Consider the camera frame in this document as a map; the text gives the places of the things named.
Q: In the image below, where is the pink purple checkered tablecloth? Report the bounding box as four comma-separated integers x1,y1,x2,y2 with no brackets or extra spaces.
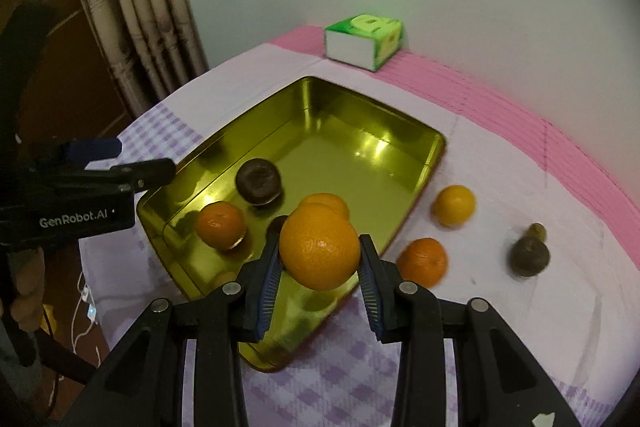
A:
77,24,640,427

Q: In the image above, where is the beige patterned curtain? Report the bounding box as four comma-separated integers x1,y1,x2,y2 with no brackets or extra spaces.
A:
67,0,210,120

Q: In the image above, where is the deep orange mandarin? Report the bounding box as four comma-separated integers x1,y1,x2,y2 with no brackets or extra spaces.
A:
396,237,449,288

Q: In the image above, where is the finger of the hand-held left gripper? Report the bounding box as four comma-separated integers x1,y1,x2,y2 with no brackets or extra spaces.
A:
84,158,177,191
60,137,124,164

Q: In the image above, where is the dark passion fruit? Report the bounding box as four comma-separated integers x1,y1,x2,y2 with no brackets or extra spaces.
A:
509,234,552,278
235,158,282,206

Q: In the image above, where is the white charger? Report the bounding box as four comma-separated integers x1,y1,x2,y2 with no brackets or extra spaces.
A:
80,287,98,323

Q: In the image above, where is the person's left hand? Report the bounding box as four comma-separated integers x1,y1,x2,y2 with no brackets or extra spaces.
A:
7,249,48,335

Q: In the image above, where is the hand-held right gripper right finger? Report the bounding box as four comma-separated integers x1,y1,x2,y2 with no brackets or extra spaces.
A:
356,233,583,427

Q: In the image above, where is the brown wooden door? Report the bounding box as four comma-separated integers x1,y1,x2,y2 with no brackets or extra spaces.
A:
0,0,136,158

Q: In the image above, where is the yellowish round orange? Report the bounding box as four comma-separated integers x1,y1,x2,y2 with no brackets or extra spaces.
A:
432,184,477,228

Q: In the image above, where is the gold rectangular tin box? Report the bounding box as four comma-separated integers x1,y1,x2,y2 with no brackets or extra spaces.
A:
135,76,447,373

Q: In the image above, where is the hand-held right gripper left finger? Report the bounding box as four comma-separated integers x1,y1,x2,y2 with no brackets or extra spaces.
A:
62,234,283,427

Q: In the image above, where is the white cable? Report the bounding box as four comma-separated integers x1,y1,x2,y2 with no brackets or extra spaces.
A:
47,272,101,408

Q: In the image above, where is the green white tissue box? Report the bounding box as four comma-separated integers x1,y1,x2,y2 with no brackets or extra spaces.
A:
324,14,405,72

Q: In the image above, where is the black curved object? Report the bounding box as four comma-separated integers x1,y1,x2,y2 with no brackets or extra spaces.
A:
0,2,56,145

